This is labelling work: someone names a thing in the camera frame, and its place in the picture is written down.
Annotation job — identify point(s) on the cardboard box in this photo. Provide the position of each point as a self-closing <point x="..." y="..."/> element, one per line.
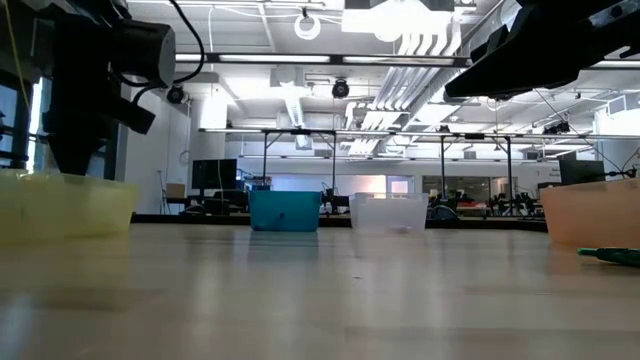
<point x="176" y="191"/>

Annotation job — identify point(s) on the black hanging camera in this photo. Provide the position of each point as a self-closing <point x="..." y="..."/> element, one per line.
<point x="176" y="93"/>
<point x="340" y="88"/>

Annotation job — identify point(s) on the black beam with light strips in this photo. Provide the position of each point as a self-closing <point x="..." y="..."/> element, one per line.
<point x="212" y="58"/>

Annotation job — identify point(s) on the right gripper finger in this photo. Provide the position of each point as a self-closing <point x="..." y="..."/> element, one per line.
<point x="495" y="42"/>
<point x="530" y="65"/>

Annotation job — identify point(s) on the yellow translucent plastic bin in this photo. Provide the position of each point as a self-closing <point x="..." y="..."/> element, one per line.
<point x="60" y="210"/>

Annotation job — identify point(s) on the black aluminium table frame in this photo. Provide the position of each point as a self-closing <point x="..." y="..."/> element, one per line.
<point x="200" y="219"/>

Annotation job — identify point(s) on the black metal rig frame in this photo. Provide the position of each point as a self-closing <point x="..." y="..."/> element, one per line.
<point x="475" y="136"/>
<point x="300" y="131"/>

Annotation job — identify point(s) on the clear plastic bin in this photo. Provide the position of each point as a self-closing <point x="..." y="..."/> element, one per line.
<point x="390" y="212"/>

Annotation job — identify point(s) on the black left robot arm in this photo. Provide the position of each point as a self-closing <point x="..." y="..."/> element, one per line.
<point x="85" y="55"/>

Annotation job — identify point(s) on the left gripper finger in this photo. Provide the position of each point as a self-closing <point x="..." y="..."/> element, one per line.
<point x="91" y="152"/>
<point x="67" y="155"/>

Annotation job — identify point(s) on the black computer monitor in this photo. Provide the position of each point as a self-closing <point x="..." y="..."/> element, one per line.
<point x="215" y="174"/>
<point x="580" y="171"/>

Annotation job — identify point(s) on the orange translucent plastic bin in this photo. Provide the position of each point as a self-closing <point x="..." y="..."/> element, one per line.
<point x="595" y="215"/>

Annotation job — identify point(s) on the teal plastic bin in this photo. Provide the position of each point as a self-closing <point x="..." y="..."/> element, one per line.
<point x="285" y="210"/>

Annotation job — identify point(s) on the green pen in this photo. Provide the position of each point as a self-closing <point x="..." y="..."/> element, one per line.
<point x="615" y="256"/>

